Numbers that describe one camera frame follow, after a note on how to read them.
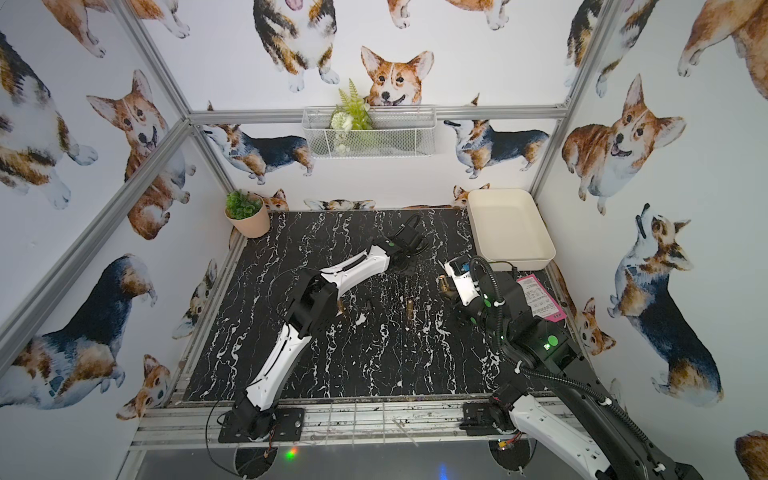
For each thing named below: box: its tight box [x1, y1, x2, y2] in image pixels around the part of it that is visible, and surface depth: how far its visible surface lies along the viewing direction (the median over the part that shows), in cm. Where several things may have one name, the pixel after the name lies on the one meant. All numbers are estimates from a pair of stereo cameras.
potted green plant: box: [224, 190, 271, 238], surface depth 106 cm
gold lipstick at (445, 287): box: [438, 275, 458, 299], surface depth 68 cm
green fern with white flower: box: [330, 79, 373, 130], surface depth 84 cm
